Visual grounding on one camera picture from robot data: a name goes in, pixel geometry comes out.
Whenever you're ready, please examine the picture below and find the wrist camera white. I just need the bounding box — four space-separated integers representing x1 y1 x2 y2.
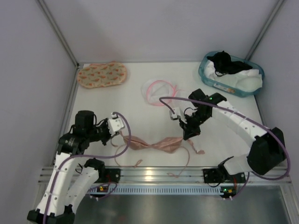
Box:
107 113 125 135
170 107 185 121

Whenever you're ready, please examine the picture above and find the blue plastic laundry basket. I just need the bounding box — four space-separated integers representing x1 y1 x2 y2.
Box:
198 51 265 98

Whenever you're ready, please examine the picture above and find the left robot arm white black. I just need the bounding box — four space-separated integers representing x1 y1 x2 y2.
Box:
27 110 129 224

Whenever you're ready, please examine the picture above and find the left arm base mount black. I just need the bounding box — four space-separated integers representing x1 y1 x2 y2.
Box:
102 168 121 183

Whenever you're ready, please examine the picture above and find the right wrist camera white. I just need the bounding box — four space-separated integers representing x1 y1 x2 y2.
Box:
170 107 185 121

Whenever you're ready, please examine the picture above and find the white garment in basket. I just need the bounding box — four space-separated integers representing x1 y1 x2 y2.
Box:
204 61 263 92

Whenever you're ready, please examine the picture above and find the pink garment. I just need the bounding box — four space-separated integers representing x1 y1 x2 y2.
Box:
111 130 206 179

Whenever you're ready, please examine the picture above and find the pink floral mesh laundry bag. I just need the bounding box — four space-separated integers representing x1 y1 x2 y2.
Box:
77 62 128 89

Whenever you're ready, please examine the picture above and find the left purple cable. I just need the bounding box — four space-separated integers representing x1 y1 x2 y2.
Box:
42 112 132 224

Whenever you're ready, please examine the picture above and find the grey slotted cable duct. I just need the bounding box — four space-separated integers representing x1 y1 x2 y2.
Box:
88 185 234 195

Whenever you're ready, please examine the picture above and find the left aluminium frame post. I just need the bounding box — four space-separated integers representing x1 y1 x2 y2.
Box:
36 0 79 67

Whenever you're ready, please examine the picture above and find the aluminium frame post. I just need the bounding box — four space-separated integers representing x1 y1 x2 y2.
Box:
245 0 286 61
36 0 79 67

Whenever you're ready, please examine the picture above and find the black garment in basket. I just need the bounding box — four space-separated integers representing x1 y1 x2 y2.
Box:
207 51 253 77

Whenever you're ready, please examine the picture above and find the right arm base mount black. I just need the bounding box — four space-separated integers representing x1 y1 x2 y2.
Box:
203 165 246 184

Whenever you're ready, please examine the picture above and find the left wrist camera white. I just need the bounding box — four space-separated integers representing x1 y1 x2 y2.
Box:
107 113 125 135

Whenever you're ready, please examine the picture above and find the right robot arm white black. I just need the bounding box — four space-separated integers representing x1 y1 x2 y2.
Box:
173 89 286 175

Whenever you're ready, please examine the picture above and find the aluminium front rail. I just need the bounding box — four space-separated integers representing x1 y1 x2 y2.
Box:
38 167 292 186

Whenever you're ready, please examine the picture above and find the right aluminium frame post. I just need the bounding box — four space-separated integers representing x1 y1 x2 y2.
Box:
245 0 286 61

